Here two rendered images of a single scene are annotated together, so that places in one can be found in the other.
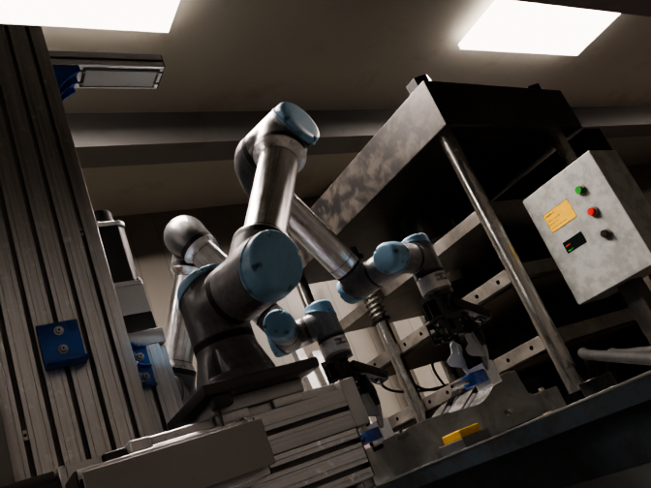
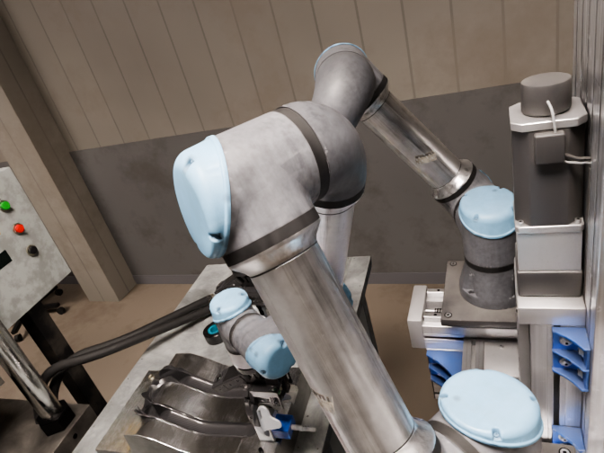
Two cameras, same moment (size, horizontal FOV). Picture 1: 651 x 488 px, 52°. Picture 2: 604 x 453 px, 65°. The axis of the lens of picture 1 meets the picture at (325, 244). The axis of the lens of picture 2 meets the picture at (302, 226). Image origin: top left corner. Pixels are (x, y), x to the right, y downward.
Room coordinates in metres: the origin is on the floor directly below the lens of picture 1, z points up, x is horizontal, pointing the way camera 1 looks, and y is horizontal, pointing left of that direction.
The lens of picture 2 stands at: (1.92, 0.81, 1.77)
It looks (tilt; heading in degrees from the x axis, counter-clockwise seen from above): 28 degrees down; 243
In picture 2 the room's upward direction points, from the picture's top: 16 degrees counter-clockwise
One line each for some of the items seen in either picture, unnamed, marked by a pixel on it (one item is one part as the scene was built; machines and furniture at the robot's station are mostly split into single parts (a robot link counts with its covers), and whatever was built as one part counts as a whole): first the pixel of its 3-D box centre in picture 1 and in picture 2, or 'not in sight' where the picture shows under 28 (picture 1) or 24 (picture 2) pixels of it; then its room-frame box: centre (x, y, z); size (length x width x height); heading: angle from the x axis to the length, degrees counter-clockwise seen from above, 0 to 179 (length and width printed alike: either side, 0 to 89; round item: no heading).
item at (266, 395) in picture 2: (345, 377); (262, 377); (1.73, 0.08, 1.07); 0.09 x 0.08 x 0.12; 129
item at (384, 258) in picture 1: (392, 260); not in sight; (1.52, -0.13, 1.25); 0.11 x 0.11 x 0.08; 54
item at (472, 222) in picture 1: (458, 267); not in sight; (2.90, -0.51, 1.52); 1.10 x 0.70 x 0.05; 39
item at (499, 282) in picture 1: (481, 319); not in sight; (2.90, -0.50, 1.27); 1.10 x 0.74 x 0.05; 39
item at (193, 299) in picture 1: (214, 306); (489, 224); (1.19, 0.24, 1.20); 0.13 x 0.12 x 0.14; 54
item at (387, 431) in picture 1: (366, 438); (288, 426); (1.72, 0.09, 0.91); 0.13 x 0.05 x 0.05; 129
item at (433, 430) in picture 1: (463, 419); (200, 410); (1.85, -0.16, 0.87); 0.50 x 0.26 x 0.14; 129
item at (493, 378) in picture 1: (471, 380); not in sight; (1.57, -0.19, 0.93); 0.13 x 0.05 x 0.05; 129
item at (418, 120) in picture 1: (427, 224); not in sight; (2.86, -0.46, 1.75); 1.30 x 0.84 x 0.61; 39
